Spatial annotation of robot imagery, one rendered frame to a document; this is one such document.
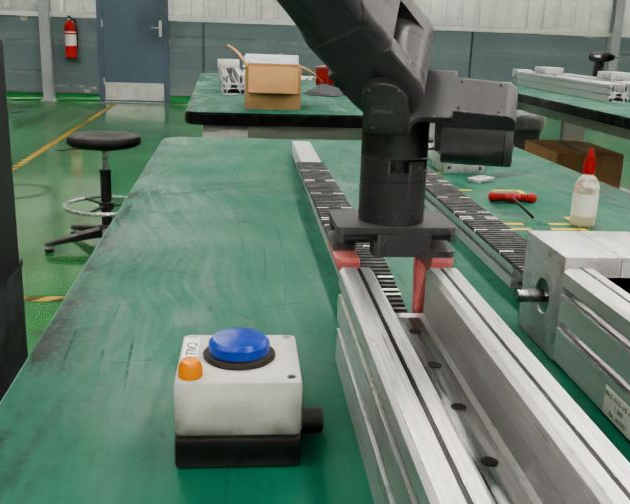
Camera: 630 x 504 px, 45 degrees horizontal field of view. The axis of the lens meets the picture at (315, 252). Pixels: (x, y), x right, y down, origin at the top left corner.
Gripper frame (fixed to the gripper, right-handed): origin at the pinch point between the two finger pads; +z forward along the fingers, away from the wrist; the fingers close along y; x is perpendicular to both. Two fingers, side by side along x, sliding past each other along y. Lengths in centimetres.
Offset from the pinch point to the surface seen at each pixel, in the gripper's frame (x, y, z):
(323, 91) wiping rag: 288, 25, 2
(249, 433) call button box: -21.3, -12.6, -0.4
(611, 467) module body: -35.7, 3.4, -6.4
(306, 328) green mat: 2.5, -6.9, 2.2
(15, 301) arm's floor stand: 22.2, -39.2, 6.5
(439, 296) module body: -10.1, 2.1, -5.5
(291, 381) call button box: -21.2, -10.0, -3.8
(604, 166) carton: 341, 189, 43
